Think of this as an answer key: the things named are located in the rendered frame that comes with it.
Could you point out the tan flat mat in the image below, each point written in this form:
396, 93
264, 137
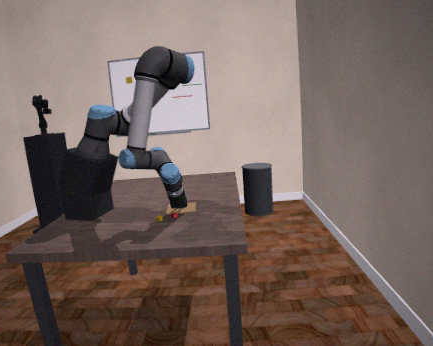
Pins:
191, 207

